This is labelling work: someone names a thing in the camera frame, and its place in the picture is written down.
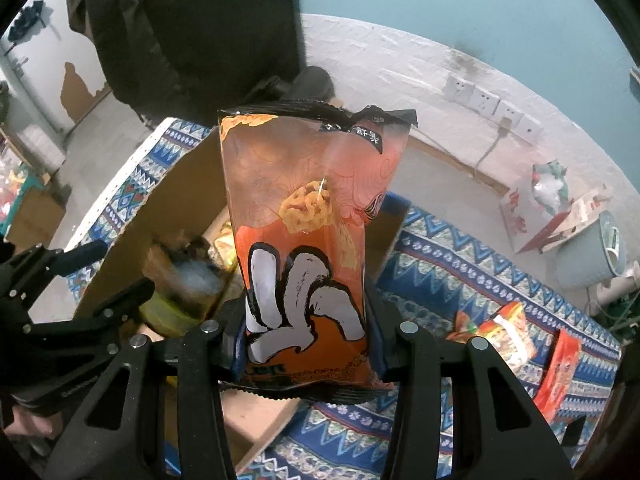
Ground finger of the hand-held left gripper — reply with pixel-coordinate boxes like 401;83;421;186
0;239;109;306
25;279;157;343

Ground grey plug with cable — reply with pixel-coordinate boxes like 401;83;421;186
474;117;516;177

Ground dark wall-hung item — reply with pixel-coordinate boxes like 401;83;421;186
7;2;47;44

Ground red and white bag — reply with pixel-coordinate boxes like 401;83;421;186
500;185;571;254

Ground brown floor cardboard box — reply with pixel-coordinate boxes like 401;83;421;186
9;185;67;249

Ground blue cardboard box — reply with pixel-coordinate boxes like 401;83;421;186
75;130;412;472

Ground blue patterned blanket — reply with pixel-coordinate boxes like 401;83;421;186
65;117;627;480

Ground orange-red snack packet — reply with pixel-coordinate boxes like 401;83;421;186
532;330;584;424

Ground black hanging cloth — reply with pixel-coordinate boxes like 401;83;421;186
67;0;307;127

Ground silver snack packet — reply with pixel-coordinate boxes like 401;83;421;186
171;259;227;302

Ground orange chip bag white print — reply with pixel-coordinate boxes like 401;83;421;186
217;100;420;407

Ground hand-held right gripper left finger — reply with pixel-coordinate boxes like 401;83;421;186
45;300;247;480

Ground light blue waste bin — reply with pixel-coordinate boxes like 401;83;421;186
555;210;629;292

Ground brown paper bag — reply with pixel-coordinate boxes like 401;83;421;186
540;185;614;254

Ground orange snack packet pictured pieces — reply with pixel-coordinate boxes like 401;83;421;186
446;302;539;377

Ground white wall socket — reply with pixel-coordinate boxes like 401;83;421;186
444;75;474;107
495;101;524;129
517;115;544;144
472;87;501;117

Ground black round device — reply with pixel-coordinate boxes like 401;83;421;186
245;65;334;112

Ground white kettle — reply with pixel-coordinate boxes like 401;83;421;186
590;260;640;312

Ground clear plastic trash bag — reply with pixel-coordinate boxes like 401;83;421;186
531;160;571;217

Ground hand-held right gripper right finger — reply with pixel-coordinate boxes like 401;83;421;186
371;300;577;480

